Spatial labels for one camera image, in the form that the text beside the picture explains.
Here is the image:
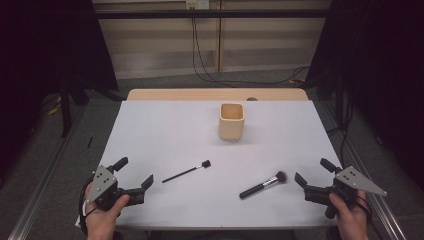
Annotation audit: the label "beige square cup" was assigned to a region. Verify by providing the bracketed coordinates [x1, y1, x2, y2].
[218, 102, 246, 142]

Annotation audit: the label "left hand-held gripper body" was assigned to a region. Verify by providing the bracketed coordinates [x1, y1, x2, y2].
[85, 165, 146, 211]

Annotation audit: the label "right hand-held gripper cable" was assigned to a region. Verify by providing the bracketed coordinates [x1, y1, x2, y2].
[353, 194, 384, 240]

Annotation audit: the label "black metal stand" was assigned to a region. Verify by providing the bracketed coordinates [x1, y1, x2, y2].
[59, 78, 126, 138]

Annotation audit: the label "hand-held gripper cable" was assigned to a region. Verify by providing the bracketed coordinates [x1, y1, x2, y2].
[78, 178, 98, 235]
[353, 194, 384, 240]

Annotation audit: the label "aluminium floor rail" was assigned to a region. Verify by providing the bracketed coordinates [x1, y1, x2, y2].
[7, 133, 73, 240]
[319, 99, 408, 240]

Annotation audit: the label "thick black powder brush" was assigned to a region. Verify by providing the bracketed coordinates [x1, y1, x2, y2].
[238, 170, 288, 200]

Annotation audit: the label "white wall socket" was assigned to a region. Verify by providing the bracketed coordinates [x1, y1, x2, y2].
[185, 0, 210, 10]

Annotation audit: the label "wooden table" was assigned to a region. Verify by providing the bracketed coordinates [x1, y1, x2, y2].
[126, 87, 310, 102]

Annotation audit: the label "black wall cable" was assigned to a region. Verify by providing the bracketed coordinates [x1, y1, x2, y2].
[191, 18, 311, 86]

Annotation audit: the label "white table mat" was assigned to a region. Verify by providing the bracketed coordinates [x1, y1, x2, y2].
[74, 99, 346, 231]

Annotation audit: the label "left hand-held gripper cable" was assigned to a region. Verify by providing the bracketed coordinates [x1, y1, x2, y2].
[78, 178, 98, 235]

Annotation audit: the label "thin black makeup brush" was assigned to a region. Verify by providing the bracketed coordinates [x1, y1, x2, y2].
[161, 159, 212, 184]

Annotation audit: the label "yellow floor cable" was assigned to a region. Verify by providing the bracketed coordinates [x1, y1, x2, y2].
[47, 95, 63, 116]

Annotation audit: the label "person's right hand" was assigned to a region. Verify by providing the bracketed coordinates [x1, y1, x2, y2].
[329, 190, 370, 240]

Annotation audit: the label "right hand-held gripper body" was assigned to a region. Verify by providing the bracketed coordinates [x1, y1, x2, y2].
[304, 165, 388, 220]

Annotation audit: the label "wooden wall strip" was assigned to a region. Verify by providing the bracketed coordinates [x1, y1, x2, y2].
[216, 0, 224, 73]

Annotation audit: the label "black horizontal bar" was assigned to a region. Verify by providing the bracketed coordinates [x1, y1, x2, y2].
[94, 9, 331, 20]

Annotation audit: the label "black curtain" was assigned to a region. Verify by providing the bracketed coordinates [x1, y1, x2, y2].
[304, 0, 424, 191]
[0, 0, 120, 183]

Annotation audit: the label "person's left hand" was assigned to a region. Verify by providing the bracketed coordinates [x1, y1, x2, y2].
[83, 182, 131, 240]

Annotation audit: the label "black floor cables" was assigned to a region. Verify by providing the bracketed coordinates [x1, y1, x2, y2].
[325, 99, 355, 168]

